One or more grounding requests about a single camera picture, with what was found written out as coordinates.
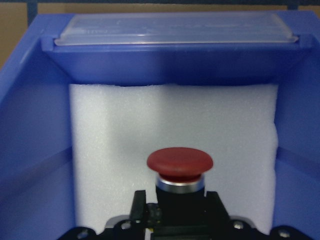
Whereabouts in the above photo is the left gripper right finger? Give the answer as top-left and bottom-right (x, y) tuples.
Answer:
(205, 191), (230, 223)

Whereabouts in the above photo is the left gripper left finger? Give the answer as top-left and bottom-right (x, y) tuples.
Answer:
(129, 190), (147, 225)

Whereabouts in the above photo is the red mushroom push button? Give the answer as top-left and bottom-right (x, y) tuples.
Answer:
(146, 147), (214, 240)

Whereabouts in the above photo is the white foam in left bin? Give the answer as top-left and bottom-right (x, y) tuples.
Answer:
(69, 84), (278, 234)

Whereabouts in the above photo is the left blue plastic bin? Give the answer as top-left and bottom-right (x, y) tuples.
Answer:
(0, 10), (320, 240)

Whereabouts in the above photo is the clear bin label holder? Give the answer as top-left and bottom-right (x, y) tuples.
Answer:
(54, 11), (299, 46)

